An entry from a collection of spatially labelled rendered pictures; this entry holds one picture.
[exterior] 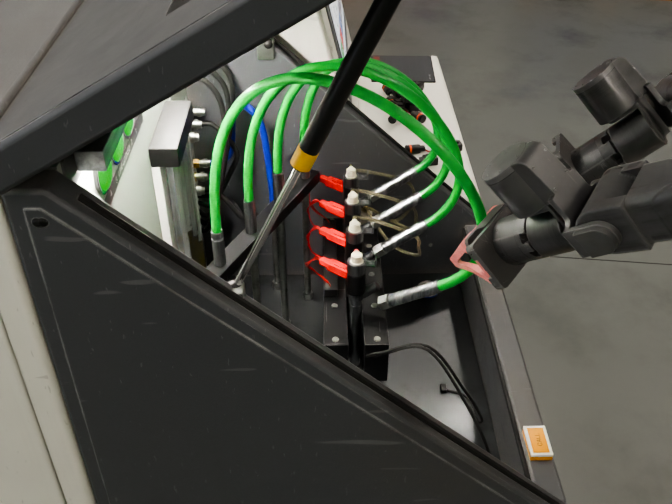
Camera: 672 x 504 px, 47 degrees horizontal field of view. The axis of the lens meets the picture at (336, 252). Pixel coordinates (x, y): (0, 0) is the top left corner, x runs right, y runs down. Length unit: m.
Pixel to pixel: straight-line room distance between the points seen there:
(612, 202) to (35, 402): 0.61
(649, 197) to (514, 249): 0.19
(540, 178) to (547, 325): 1.99
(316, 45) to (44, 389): 0.76
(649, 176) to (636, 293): 2.23
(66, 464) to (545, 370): 1.89
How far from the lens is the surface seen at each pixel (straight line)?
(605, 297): 2.93
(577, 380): 2.59
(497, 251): 0.89
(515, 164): 0.79
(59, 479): 0.96
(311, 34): 1.34
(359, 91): 0.89
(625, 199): 0.75
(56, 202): 0.69
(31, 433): 0.91
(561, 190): 0.80
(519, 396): 1.18
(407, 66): 2.04
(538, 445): 1.10
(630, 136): 1.03
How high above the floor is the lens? 1.80
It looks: 37 degrees down
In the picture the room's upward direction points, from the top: straight up
